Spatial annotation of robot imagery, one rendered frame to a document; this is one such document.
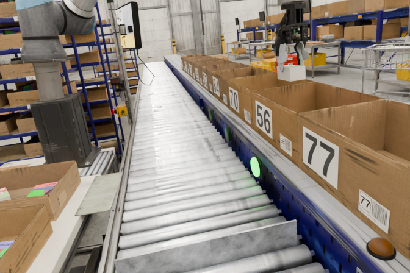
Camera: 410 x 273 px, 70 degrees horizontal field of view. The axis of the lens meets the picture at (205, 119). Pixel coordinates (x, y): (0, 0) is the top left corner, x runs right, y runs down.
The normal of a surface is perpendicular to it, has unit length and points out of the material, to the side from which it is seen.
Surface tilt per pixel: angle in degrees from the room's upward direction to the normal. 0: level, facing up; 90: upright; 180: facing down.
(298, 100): 90
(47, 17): 93
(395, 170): 90
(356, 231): 0
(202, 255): 90
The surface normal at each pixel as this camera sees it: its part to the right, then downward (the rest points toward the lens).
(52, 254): -0.11, -0.95
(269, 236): 0.19, 0.26
